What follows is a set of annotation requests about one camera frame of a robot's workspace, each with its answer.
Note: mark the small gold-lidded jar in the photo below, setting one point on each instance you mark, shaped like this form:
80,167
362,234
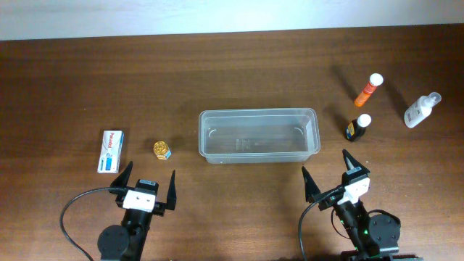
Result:
161,150

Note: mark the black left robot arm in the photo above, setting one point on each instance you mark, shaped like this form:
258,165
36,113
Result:
126,240

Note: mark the orange tube white cap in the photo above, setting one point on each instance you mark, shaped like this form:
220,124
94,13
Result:
375,80

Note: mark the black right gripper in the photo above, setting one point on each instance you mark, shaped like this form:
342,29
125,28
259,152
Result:
327,199

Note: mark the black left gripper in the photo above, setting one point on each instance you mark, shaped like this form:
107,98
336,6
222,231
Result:
159,207

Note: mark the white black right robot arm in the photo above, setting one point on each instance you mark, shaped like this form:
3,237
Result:
374,234

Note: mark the white plastic lotion bottle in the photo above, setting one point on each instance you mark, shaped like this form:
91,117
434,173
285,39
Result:
421,109

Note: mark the white Panadol medicine box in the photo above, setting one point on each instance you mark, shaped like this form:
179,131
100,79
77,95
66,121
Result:
111,148

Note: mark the dark syrup bottle white cap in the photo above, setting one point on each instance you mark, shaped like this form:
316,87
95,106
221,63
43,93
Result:
357,127

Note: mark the clear plastic container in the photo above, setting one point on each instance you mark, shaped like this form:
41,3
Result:
235,136

